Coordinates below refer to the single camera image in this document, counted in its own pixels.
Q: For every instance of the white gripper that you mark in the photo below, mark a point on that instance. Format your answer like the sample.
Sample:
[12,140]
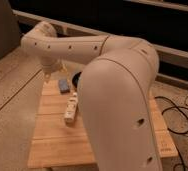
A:
[48,69]

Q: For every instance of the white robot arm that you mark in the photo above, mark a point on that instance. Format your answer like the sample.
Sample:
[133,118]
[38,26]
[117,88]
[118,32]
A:
[113,93]

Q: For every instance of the blue sponge block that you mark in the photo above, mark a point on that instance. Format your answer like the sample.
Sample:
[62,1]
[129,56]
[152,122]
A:
[63,86]

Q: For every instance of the dark blue bowl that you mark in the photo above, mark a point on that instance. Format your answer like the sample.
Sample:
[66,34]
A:
[75,79]

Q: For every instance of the grey cabinet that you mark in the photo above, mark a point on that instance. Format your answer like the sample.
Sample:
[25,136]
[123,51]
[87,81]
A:
[9,29]

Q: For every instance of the wooden board table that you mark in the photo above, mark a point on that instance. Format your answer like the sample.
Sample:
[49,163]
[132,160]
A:
[56,144]

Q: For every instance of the white window rail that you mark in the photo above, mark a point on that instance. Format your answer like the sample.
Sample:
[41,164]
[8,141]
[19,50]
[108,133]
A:
[173,53]

